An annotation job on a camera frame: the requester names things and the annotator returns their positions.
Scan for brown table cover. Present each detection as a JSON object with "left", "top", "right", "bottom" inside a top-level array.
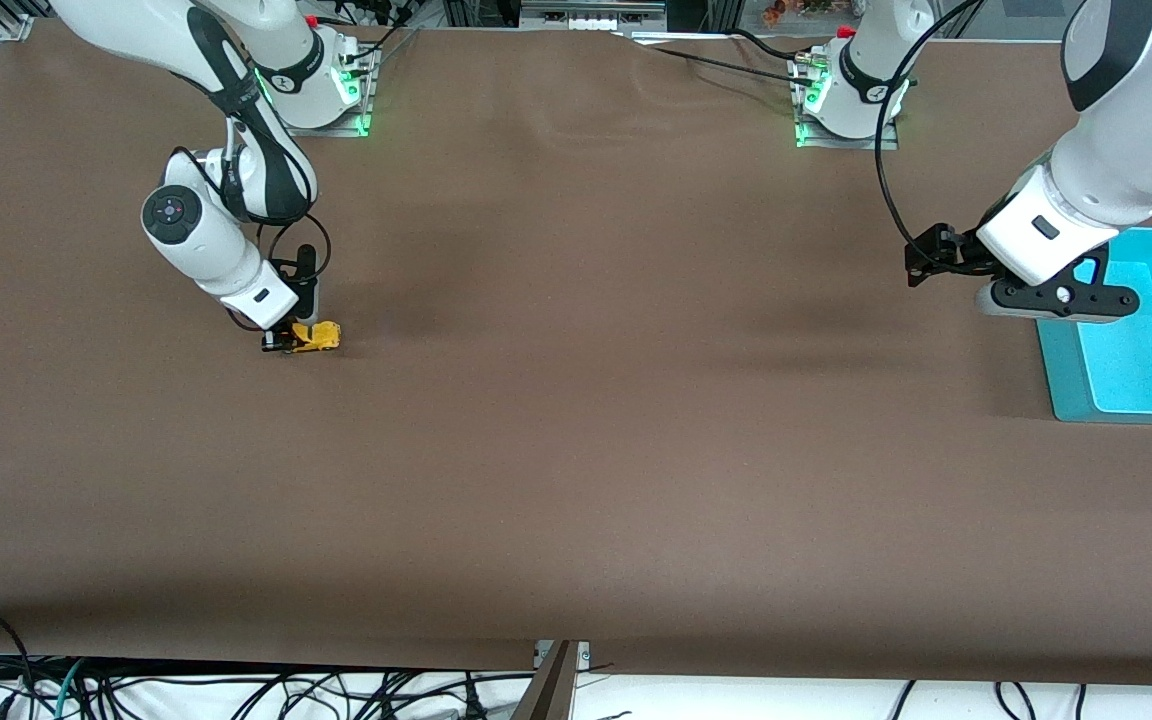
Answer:
[{"left": 0, "top": 18, "right": 1152, "bottom": 689}]

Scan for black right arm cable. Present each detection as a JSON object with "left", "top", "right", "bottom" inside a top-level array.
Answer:
[{"left": 164, "top": 60, "right": 333, "bottom": 286}]

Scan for orange red small objects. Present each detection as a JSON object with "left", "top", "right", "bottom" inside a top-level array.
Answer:
[{"left": 761, "top": 0, "right": 837, "bottom": 26}]

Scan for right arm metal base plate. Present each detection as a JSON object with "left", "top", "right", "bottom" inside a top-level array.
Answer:
[{"left": 281, "top": 40, "right": 375, "bottom": 139}]

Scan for teal floor cable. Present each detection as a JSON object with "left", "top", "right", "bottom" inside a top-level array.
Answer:
[{"left": 54, "top": 658, "right": 87, "bottom": 720}]

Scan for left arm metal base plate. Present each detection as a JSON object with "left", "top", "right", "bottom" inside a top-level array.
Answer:
[{"left": 794, "top": 50, "right": 902, "bottom": 151}]

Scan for grey device box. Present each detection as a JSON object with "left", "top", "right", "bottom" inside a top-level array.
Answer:
[{"left": 519, "top": 0, "right": 669, "bottom": 31}]

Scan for yellow beetle toy car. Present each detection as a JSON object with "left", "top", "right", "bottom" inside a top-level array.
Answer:
[{"left": 281, "top": 320, "right": 343, "bottom": 355}]

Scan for cyan plastic bin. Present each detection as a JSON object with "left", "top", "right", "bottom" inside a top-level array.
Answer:
[{"left": 1036, "top": 228, "right": 1152, "bottom": 425}]

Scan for black base plug cable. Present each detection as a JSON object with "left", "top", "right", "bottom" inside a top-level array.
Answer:
[{"left": 336, "top": 0, "right": 422, "bottom": 76}]

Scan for tangle of black cables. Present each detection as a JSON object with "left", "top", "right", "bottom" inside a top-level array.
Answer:
[{"left": 86, "top": 665, "right": 537, "bottom": 720}]

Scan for long black table cable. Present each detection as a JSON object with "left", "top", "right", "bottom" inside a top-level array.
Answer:
[{"left": 616, "top": 33, "right": 812, "bottom": 89}]

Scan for small silver post bracket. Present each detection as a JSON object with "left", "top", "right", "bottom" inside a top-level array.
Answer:
[{"left": 534, "top": 640, "right": 592, "bottom": 669}]

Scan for short black table cable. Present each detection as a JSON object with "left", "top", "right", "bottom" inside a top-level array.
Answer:
[{"left": 731, "top": 28, "right": 817, "bottom": 63}]

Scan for aluminium profile post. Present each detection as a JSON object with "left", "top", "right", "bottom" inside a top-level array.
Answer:
[{"left": 511, "top": 640, "right": 582, "bottom": 720}]

